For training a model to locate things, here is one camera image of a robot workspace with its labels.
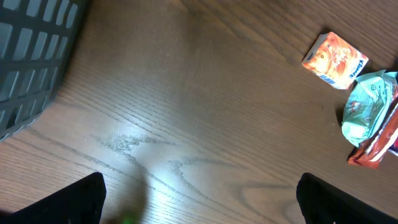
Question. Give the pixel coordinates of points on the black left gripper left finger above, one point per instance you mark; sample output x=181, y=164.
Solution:
x=81, y=202

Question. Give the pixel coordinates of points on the dark grey plastic basket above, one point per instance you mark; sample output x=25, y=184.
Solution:
x=37, y=38

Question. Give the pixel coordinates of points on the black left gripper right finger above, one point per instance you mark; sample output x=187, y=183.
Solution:
x=321, y=202

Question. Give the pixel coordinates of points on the teal snack packet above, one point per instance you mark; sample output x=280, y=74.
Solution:
x=367, y=105

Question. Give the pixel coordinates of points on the orange chocolate bar wrapper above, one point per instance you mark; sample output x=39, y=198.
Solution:
x=371, y=152

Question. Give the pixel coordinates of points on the purple pad package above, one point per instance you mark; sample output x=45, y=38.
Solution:
x=394, y=148

